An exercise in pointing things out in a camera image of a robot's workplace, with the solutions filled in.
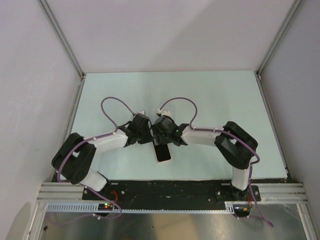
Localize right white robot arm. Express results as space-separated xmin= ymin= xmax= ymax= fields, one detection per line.
xmin=152 ymin=115 xmax=260 ymax=201

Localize white slotted cable duct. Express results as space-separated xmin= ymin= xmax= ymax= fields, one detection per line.
xmin=46 ymin=202 xmax=235 ymax=214

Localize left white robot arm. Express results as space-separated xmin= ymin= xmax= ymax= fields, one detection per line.
xmin=51 ymin=110 xmax=153 ymax=200

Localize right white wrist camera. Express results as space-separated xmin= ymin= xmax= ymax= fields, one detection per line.
xmin=156 ymin=109 xmax=172 ymax=118

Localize aluminium frame post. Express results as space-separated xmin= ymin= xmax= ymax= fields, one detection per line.
xmin=255 ymin=0 xmax=305 ymax=80
xmin=37 ymin=0 xmax=85 ymax=80

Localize black white-edged smartphone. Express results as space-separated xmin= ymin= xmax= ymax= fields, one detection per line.
xmin=153 ymin=143 xmax=172 ymax=162

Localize pink phone case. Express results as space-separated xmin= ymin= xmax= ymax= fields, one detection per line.
xmin=151 ymin=142 xmax=172 ymax=164

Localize right aluminium frame post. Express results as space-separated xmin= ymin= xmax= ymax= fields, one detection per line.
xmin=255 ymin=0 xmax=305 ymax=80

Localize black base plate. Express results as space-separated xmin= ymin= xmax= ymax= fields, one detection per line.
xmin=82 ymin=180 xmax=261 ymax=210

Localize left aluminium frame post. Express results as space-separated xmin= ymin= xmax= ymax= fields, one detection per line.
xmin=37 ymin=0 xmax=85 ymax=80

